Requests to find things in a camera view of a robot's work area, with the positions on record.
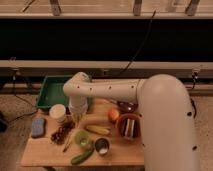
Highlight blue sponge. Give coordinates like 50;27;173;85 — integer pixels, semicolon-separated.
31;118;46;138

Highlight metal cup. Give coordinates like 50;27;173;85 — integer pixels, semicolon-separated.
95;138;110;156

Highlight orange fruit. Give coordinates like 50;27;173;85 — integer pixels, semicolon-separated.
108;108;120;123

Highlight small green cup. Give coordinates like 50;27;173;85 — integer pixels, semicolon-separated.
74;130;90;148

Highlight dark red grape bunch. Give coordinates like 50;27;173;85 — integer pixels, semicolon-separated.
51;122;75;145

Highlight dark brown bowl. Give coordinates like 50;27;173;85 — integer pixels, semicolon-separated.
118;102;137;113

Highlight yellow banana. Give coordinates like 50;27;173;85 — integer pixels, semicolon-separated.
86;125;110;135

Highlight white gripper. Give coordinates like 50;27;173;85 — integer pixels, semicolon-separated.
69;105;88;124

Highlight white cylindrical cup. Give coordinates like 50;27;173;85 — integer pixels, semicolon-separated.
49;104;66;123

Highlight orange bowl with items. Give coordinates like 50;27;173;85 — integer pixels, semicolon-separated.
116;113;140;141

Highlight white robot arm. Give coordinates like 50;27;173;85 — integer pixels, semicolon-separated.
63;72;200;171

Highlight silver fork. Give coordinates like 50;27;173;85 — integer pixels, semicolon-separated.
62;133;72;153

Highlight green plastic tray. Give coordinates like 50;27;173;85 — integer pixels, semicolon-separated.
36;75;72;111

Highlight green cucumber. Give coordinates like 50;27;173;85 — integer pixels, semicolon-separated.
71;149;94;165

